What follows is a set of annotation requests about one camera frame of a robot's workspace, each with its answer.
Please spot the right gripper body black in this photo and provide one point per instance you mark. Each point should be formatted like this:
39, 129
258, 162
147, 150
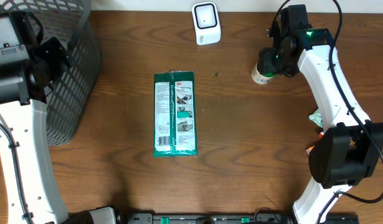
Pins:
277, 61

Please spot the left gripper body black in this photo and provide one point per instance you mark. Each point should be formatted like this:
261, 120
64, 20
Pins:
48, 66

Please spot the green lid glass jar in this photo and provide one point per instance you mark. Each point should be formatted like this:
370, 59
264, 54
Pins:
257, 77

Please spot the mint green wipes packet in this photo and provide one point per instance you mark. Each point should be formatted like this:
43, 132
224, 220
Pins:
316, 118

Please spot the orange tissue pack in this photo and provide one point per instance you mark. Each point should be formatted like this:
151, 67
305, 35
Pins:
308, 150

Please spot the green 3M gloves package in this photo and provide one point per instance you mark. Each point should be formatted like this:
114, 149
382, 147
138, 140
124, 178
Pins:
174, 114

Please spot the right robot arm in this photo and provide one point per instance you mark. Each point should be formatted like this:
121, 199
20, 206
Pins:
351, 145

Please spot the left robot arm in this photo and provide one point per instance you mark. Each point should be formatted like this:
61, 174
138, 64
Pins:
28, 65

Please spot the white barcode scanner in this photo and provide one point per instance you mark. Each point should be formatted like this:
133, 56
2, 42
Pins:
206, 23

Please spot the grey plastic mesh basket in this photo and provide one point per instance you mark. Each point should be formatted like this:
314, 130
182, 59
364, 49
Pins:
67, 97

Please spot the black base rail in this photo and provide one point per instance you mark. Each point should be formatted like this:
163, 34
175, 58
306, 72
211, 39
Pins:
147, 218

